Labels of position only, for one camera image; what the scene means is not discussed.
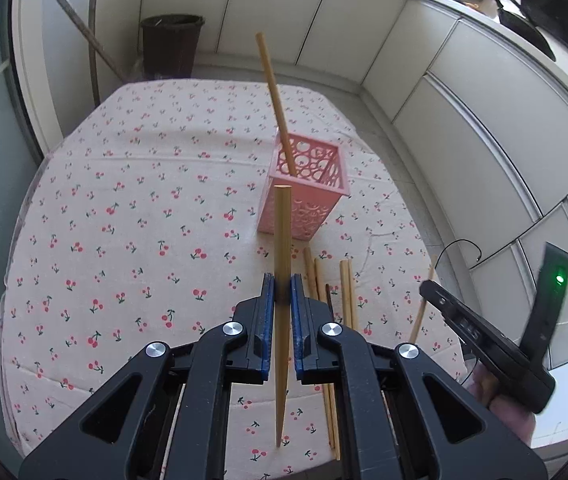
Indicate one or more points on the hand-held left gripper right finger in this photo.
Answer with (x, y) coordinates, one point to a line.
(298, 330)

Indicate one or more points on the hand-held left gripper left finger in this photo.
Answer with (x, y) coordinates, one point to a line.
(268, 330)

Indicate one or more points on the wooden chopstick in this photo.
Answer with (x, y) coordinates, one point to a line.
(282, 235)
(421, 310)
(344, 290)
(274, 90)
(350, 295)
(310, 272)

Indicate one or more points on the pink perforated chopstick holder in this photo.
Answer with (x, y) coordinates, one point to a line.
(304, 210)

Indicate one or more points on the person's right hand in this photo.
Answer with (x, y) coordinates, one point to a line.
(511, 412)

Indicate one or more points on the cherry print tablecloth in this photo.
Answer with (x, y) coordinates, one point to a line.
(138, 185)

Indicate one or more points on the dark brown trash bin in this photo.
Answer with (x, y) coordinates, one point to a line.
(168, 45)

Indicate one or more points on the grey metal pole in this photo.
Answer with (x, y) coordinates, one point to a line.
(95, 35)

